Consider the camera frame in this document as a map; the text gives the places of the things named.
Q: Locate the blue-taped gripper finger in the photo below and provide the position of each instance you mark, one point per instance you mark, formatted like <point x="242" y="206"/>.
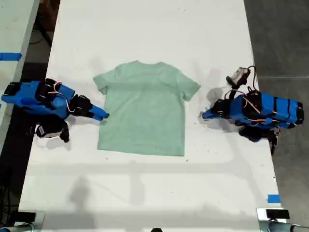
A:
<point x="210" y="111"/>
<point x="100" y="117"/>
<point x="100" y="111"/>
<point x="210" y="117"/>

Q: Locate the pale green T-shirt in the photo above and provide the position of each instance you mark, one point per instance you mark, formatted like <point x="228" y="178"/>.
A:
<point x="144" y="108"/>

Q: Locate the long blue tape strip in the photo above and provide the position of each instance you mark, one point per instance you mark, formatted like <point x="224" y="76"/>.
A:
<point x="9" y="56"/>

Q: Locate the white side table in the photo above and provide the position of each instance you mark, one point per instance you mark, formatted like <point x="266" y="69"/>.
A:
<point x="14" y="29"/>

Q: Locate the short blue tape strip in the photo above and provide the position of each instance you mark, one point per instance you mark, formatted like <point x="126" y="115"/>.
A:
<point x="273" y="198"/>

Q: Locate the small black box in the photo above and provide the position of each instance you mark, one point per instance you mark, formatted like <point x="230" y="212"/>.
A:
<point x="26" y="216"/>
<point x="277" y="213"/>

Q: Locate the silver metal clamp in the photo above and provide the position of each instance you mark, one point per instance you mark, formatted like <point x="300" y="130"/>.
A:
<point x="31" y="227"/>
<point x="262" y="223"/>

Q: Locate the small black object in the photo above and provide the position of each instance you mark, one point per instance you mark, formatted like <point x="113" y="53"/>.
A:
<point x="157" y="230"/>

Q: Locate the grey camera box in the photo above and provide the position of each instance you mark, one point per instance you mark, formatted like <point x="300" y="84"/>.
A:
<point x="237" y="75"/>

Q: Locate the black camera box white label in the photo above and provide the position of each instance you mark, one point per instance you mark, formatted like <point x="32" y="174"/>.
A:
<point x="41" y="130"/>

